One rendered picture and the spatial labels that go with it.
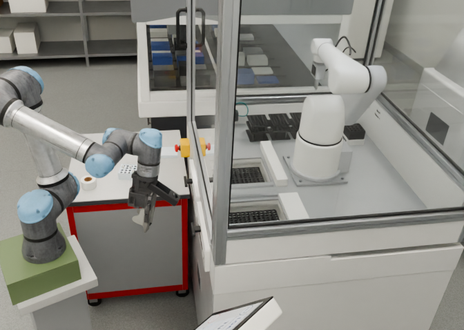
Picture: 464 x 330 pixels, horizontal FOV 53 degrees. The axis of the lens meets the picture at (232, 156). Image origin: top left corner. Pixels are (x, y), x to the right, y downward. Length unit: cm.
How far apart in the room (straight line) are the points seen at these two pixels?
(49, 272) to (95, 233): 62
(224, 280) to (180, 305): 108
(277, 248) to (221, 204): 30
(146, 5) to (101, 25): 357
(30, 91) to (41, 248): 55
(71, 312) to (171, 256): 69
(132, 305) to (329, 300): 124
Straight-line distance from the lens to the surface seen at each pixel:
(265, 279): 173
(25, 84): 167
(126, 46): 588
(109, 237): 241
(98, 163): 145
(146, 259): 251
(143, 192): 162
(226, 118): 130
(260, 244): 161
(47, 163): 178
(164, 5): 256
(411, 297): 209
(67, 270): 184
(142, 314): 273
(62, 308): 198
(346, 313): 202
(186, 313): 271
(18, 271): 184
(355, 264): 181
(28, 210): 173
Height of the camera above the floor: 211
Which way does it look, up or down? 32 degrees down
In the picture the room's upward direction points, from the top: 3 degrees clockwise
